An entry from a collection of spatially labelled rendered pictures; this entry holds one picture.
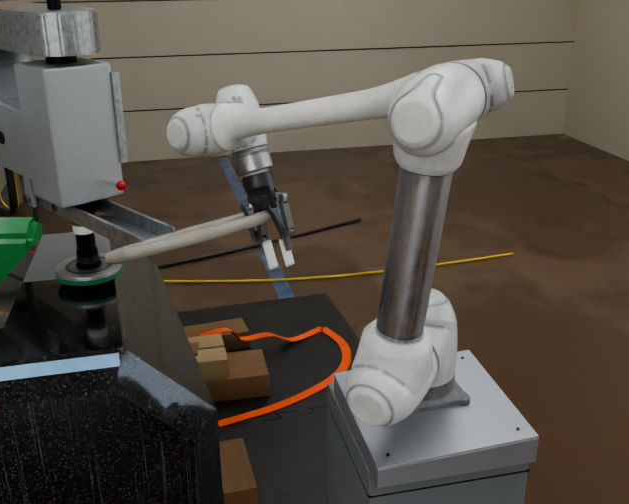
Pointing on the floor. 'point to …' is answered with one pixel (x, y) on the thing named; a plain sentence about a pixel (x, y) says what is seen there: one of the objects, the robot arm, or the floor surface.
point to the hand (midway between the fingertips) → (278, 253)
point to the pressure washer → (7, 246)
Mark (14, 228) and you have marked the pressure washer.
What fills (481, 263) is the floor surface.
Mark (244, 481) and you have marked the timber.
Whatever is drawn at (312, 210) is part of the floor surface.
